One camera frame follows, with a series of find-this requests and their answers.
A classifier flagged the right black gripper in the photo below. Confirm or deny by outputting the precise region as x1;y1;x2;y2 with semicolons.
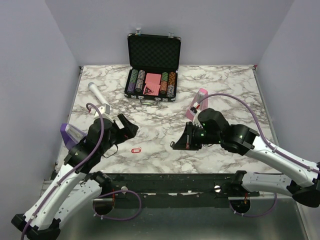
173;121;222;151

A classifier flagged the red key tag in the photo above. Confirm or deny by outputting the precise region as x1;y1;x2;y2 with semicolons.
131;147;142;154

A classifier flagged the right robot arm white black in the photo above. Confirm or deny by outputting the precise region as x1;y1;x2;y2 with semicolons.
170;108;320;208

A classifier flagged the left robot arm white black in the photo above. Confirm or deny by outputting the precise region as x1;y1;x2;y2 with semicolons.
11;114;139;240

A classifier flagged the red playing card deck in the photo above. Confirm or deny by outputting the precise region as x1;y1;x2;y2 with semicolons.
143;73;161;96

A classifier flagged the pink metronome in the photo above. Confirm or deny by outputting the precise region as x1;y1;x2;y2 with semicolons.
185;88;208;120

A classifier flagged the white microphone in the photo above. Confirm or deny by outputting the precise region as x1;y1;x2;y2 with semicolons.
88;82;111;108

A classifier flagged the purple metronome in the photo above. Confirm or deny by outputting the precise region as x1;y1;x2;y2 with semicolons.
60;123;87;150

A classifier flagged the black poker chip case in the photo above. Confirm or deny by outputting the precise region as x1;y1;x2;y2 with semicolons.
124;30;182;104

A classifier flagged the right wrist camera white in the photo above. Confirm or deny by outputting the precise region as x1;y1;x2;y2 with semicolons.
189;107;202;128

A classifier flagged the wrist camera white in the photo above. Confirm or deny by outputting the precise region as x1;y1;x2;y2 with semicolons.
98;104;113;122
189;107;202;128

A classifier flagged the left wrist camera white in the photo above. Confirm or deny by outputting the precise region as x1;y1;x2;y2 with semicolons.
98;104;113;122

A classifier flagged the black mounting rail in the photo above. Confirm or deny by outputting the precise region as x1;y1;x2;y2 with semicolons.
82;171;273;210

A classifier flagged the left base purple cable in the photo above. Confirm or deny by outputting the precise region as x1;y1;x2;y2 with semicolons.
92;190;142;221

